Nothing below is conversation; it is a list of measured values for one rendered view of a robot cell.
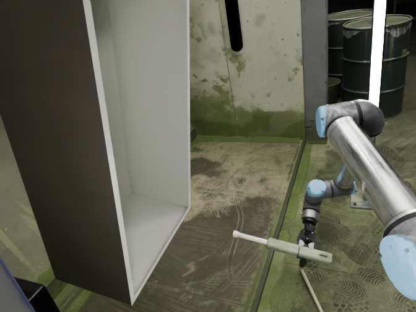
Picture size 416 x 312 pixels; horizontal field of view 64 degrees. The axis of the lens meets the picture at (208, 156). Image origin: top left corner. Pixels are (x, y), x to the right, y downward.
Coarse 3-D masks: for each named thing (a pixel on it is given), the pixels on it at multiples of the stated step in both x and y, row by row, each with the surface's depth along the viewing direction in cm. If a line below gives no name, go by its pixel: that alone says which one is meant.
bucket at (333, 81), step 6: (330, 78) 372; (336, 78) 366; (330, 84) 374; (336, 84) 350; (330, 90) 353; (336, 90) 355; (330, 96) 356; (336, 96) 360; (330, 102) 361; (336, 102) 365
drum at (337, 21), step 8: (360, 16) 335; (368, 16) 336; (328, 24) 353; (336, 24) 346; (328, 32) 358; (336, 32) 350; (328, 40) 361; (336, 40) 354; (328, 48) 364; (336, 48) 357; (328, 56) 370; (336, 56) 361; (328, 64) 374; (336, 64) 365; (328, 72) 378; (336, 72) 369
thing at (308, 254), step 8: (256, 240) 167; (264, 240) 166; (272, 240) 164; (280, 240) 164; (272, 248) 164; (280, 248) 162; (288, 248) 161; (296, 248) 161; (304, 248) 160; (312, 248) 160; (304, 256) 160; (312, 256) 158; (320, 256) 157; (328, 256) 157; (304, 264) 171; (328, 264) 159
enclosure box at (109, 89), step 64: (0, 0) 76; (64, 0) 71; (128, 0) 129; (0, 64) 86; (64, 64) 80; (128, 64) 143; (64, 128) 90; (128, 128) 161; (64, 192) 104; (128, 192) 179; (64, 256) 123; (128, 256) 114
